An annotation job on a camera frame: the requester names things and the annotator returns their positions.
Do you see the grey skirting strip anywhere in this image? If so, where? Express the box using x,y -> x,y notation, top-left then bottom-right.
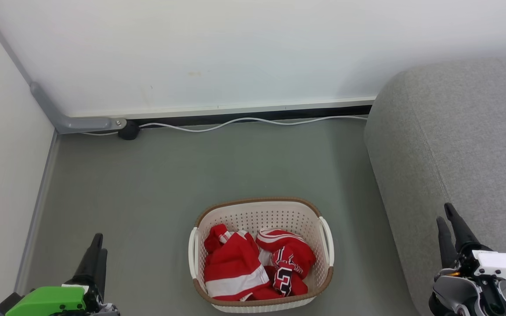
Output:
14,129 -> 59,295

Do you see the black round caster foot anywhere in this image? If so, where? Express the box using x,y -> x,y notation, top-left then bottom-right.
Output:
118,120 -> 141,141

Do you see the white floor cable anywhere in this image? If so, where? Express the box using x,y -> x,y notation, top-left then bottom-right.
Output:
80,115 -> 368,136

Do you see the red white striped garment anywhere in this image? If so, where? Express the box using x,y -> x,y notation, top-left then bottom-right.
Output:
203,224 -> 281,302

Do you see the silver panel bottom rail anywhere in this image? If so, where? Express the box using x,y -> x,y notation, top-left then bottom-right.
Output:
69,95 -> 377,120

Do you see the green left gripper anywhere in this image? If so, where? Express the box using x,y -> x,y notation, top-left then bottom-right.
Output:
0,233 -> 120,316

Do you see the grey fabric sofa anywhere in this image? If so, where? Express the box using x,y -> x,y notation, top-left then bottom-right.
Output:
364,57 -> 506,316

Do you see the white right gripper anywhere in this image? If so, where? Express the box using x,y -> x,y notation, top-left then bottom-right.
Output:
434,202 -> 506,304

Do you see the white perforated laundry basket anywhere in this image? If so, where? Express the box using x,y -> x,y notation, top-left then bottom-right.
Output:
188,197 -> 335,313

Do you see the red garment with black lettering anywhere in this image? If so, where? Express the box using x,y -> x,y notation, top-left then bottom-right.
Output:
256,228 -> 317,298

